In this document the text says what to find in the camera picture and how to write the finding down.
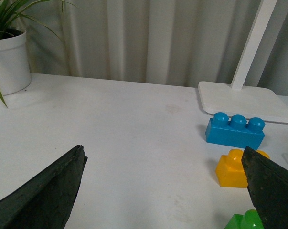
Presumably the blue three-stud block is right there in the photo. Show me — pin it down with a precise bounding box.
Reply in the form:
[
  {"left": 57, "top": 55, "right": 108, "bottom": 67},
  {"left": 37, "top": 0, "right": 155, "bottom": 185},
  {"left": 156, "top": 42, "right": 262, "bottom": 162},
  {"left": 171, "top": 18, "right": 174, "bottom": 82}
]
[{"left": 205, "top": 112, "right": 265, "bottom": 149}]

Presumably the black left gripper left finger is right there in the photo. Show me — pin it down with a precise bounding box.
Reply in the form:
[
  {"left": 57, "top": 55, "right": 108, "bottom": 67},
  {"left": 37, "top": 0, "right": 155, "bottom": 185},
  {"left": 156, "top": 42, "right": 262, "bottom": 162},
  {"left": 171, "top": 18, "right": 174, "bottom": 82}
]
[{"left": 0, "top": 145, "right": 87, "bottom": 229}]

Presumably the green leafy plant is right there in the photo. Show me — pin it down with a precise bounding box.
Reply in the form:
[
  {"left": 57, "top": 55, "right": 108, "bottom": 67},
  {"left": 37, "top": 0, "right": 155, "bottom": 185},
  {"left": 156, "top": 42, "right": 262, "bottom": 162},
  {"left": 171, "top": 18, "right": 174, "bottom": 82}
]
[{"left": 0, "top": 0, "right": 74, "bottom": 109}]

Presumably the white plant pot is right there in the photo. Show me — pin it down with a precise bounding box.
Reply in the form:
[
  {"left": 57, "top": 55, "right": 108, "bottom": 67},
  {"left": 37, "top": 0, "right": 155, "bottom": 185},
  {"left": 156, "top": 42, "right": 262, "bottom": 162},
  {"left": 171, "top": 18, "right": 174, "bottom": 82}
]
[{"left": 0, "top": 28, "right": 31, "bottom": 95}]

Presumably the white desk lamp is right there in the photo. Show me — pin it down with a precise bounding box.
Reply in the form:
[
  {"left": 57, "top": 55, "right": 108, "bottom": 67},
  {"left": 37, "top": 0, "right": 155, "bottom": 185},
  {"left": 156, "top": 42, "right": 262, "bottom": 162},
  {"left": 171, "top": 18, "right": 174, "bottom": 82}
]
[{"left": 198, "top": 0, "right": 288, "bottom": 124}]

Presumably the yellow two-stud block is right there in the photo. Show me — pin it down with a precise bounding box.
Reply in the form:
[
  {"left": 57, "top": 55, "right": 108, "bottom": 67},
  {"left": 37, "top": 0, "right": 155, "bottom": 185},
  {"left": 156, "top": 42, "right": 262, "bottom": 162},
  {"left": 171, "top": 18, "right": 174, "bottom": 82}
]
[{"left": 215, "top": 148, "right": 270, "bottom": 189}]

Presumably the green two-stud block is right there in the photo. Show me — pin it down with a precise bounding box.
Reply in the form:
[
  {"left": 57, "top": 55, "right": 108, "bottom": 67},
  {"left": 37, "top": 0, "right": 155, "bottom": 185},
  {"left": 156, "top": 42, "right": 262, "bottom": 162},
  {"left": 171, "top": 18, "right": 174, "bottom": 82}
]
[{"left": 224, "top": 209, "right": 264, "bottom": 229}]

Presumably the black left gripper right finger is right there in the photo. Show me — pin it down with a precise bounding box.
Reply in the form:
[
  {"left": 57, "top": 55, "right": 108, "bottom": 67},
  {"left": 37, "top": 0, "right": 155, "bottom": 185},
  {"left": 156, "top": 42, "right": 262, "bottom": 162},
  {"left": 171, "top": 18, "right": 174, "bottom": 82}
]
[{"left": 241, "top": 146, "right": 288, "bottom": 229}]

